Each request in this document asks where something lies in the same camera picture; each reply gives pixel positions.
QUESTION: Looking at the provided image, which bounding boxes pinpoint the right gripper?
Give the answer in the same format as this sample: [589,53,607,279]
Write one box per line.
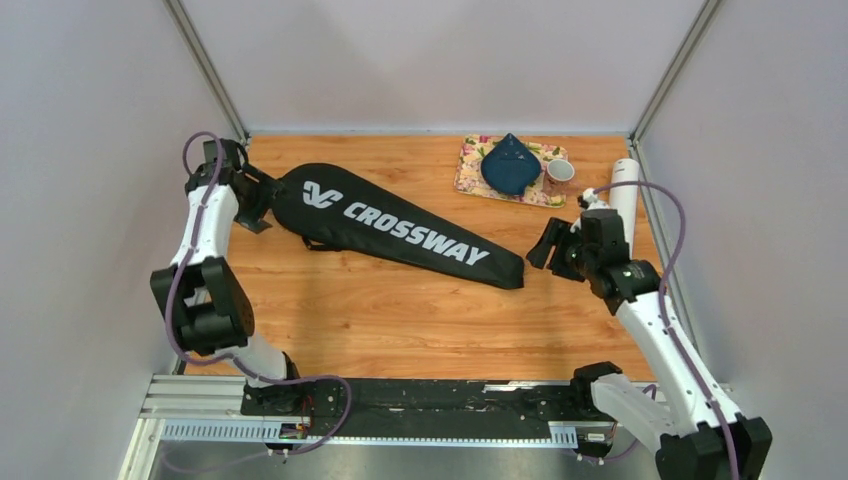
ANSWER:
[525,217,596,283]

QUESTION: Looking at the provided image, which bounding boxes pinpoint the black racket bag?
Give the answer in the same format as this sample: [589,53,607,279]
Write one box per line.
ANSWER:
[271,163,524,290]

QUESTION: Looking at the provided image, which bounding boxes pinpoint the white shuttlecock tube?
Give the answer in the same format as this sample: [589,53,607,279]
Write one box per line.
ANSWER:
[609,158,640,254]

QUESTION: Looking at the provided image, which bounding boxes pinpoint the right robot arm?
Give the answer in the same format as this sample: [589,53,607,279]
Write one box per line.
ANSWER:
[527,209,773,479]

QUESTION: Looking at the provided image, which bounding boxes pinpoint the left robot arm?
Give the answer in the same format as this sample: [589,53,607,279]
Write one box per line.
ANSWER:
[150,132,308,415]

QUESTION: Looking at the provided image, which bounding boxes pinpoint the floral tray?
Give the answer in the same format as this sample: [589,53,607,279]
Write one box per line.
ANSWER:
[454,134,570,208]

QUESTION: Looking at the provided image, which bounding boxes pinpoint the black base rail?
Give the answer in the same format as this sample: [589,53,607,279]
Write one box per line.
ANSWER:
[240,378,617,457]

